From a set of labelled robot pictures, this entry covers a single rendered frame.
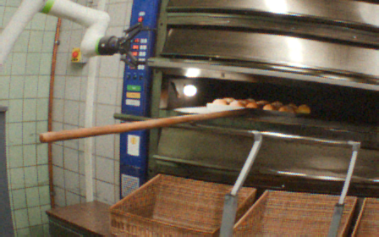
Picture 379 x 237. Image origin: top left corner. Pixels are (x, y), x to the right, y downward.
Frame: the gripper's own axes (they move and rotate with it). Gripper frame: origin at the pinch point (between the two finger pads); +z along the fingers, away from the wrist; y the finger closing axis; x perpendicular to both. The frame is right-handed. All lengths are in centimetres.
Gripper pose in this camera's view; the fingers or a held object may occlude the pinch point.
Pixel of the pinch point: (151, 45)
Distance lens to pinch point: 207.3
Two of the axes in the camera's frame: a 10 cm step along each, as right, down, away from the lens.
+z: 8.8, 1.0, -4.7
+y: -0.7, 9.9, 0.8
